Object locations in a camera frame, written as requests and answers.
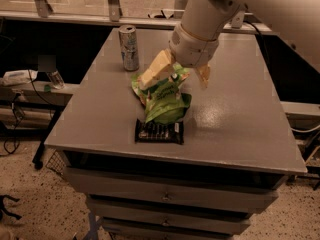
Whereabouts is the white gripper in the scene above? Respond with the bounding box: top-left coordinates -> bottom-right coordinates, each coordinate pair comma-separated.
139,24 -> 219,90

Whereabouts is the green rice chip bag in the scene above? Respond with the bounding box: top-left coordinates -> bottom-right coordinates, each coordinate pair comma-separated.
131,64 -> 192,124

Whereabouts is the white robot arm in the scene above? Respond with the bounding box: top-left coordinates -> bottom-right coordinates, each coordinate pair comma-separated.
139,0 -> 320,90

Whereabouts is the dark chocolate rxbar wrapper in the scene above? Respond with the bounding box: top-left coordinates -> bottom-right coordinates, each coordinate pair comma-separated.
135,119 -> 184,145

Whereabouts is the silver energy drink can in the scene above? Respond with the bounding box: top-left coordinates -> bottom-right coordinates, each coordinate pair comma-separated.
119,25 -> 139,71

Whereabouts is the grey drawer cabinet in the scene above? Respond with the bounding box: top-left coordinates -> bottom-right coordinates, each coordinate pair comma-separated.
46,33 -> 306,240

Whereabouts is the clear plastic bottle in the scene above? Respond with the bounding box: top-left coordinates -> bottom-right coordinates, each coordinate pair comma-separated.
47,71 -> 65,89

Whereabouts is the grey side shelf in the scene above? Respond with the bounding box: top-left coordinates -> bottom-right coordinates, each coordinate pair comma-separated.
0,81 -> 79,170

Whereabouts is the metal window railing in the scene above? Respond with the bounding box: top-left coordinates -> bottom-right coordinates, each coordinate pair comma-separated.
0,0 -> 278,37

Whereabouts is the white tissue pack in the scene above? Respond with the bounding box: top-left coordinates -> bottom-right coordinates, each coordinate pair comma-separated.
2,69 -> 38,86

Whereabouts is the black cable behind cabinet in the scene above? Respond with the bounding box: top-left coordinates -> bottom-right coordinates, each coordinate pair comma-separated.
244,20 -> 272,68

